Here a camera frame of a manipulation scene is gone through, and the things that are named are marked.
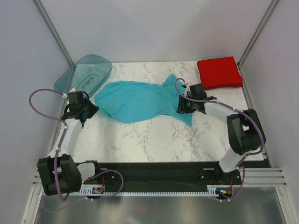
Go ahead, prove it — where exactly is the teal t shirt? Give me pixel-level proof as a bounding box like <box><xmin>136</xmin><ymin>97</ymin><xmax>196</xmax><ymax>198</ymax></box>
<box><xmin>95</xmin><ymin>74</ymin><xmax>192</xmax><ymax>126</ymax></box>

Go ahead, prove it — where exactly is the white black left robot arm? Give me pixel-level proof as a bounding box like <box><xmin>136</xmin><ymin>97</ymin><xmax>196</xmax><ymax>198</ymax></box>
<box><xmin>37</xmin><ymin>88</ymin><xmax>103</xmax><ymax>196</ymax></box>

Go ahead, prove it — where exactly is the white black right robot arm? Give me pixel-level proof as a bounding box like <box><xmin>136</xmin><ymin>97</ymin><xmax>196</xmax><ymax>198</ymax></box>
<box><xmin>175</xmin><ymin>83</ymin><xmax>266</xmax><ymax>184</ymax></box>

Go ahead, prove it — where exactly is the teal transparent plastic bin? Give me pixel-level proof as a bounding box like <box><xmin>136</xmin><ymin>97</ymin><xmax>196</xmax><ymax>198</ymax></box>
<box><xmin>54</xmin><ymin>54</ymin><xmax>113</xmax><ymax>97</ymax></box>

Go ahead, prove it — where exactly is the folded red t shirt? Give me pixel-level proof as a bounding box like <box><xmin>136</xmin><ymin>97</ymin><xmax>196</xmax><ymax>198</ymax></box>
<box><xmin>197</xmin><ymin>56</ymin><xmax>243</xmax><ymax>90</ymax></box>

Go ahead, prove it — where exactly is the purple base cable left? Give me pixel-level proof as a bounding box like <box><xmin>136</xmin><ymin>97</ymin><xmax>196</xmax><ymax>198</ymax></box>
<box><xmin>42</xmin><ymin>170</ymin><xmax>124</xmax><ymax>213</ymax></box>

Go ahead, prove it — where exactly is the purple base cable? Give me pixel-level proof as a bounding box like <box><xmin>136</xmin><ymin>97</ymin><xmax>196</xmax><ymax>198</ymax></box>
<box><xmin>42</xmin><ymin>170</ymin><xmax>124</xmax><ymax>213</ymax></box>
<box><xmin>214</xmin><ymin>178</ymin><xmax>245</xmax><ymax>203</ymax></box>

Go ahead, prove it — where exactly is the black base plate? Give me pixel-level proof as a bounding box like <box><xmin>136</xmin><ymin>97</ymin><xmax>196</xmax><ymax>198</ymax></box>
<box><xmin>81</xmin><ymin>161</ymin><xmax>242</xmax><ymax>194</ymax></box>

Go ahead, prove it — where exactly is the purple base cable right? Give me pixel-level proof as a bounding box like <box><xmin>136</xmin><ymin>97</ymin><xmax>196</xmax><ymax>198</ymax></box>
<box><xmin>214</xmin><ymin>178</ymin><xmax>245</xmax><ymax>203</ymax></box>

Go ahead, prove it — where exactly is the white slotted cable duct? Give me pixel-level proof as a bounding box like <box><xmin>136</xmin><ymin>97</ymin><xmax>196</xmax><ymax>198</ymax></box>
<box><xmin>74</xmin><ymin>185</ymin><xmax>233</xmax><ymax>199</ymax></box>

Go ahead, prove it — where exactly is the left aluminium corner post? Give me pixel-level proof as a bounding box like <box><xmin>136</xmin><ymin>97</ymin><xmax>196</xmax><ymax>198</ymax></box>
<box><xmin>32</xmin><ymin>0</ymin><xmax>74</xmax><ymax>66</ymax></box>

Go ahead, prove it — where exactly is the aluminium corner post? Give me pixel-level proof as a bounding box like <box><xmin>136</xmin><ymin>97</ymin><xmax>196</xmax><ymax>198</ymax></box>
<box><xmin>237</xmin><ymin>0</ymin><xmax>281</xmax><ymax>68</ymax></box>
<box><xmin>32</xmin><ymin>0</ymin><xmax>74</xmax><ymax>66</ymax></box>

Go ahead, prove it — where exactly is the aluminium frame rail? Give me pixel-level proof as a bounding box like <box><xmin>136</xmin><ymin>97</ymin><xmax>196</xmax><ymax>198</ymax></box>
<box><xmin>37</xmin><ymin>162</ymin><xmax>286</xmax><ymax>188</ymax></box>

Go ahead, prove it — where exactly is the right aluminium corner post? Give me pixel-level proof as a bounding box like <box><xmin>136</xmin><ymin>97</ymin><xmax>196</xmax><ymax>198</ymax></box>
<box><xmin>237</xmin><ymin>0</ymin><xmax>281</xmax><ymax>68</ymax></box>

